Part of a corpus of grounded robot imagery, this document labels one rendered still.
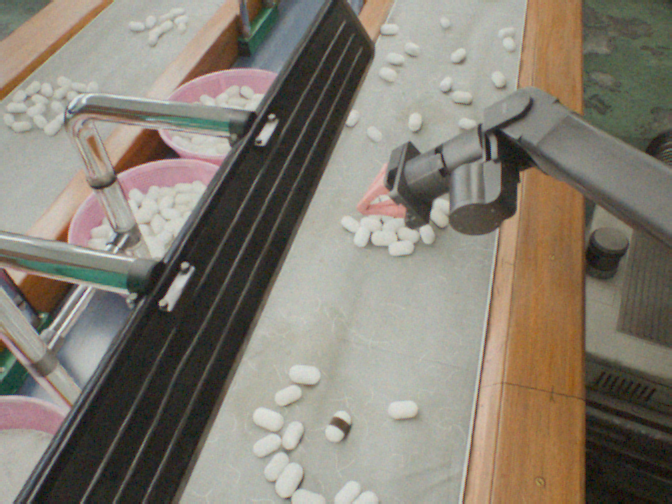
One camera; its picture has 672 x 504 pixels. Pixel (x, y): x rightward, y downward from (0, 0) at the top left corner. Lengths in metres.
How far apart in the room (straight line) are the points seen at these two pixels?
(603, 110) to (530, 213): 1.70
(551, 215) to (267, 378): 0.46
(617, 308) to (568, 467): 0.57
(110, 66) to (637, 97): 2.04
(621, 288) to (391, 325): 0.59
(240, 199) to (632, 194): 0.32
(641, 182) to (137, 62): 1.06
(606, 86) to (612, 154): 2.15
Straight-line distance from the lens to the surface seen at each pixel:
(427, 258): 0.83
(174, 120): 0.46
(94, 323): 0.93
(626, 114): 2.57
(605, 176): 0.55
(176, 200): 0.96
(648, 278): 1.27
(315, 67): 0.53
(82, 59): 1.42
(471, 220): 0.64
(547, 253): 0.84
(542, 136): 0.61
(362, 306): 0.77
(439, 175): 0.69
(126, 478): 0.32
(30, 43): 1.48
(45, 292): 0.95
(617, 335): 1.15
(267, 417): 0.68
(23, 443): 0.80
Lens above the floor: 1.37
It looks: 49 degrees down
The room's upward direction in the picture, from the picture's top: 3 degrees counter-clockwise
